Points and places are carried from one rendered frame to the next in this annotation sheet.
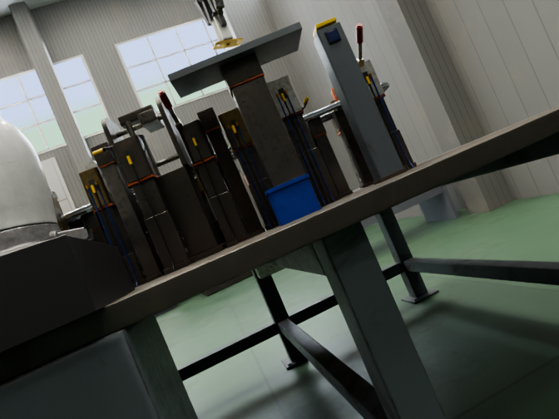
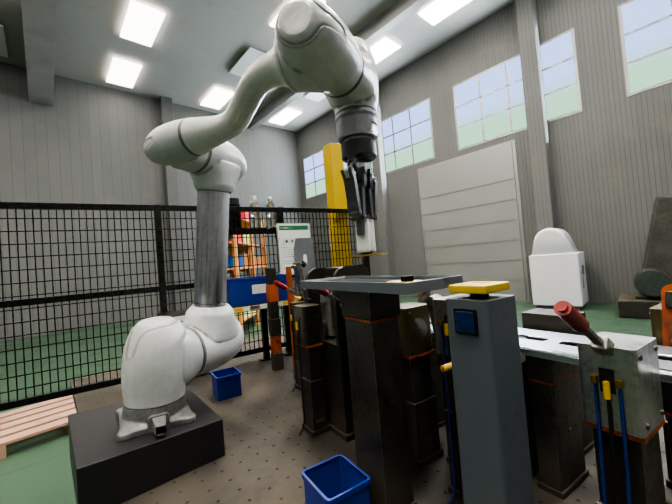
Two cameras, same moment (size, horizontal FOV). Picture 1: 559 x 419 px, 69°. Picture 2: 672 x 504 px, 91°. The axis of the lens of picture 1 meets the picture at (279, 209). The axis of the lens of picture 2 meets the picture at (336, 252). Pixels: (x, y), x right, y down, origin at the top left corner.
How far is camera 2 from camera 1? 1.07 m
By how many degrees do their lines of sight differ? 60
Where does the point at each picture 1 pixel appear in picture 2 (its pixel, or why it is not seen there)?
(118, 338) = not seen: outside the picture
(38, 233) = (140, 416)
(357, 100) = (472, 452)
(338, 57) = (463, 362)
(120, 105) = (599, 83)
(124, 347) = not seen: outside the picture
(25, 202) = (137, 395)
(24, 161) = (146, 366)
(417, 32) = not seen: outside the picture
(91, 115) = (562, 96)
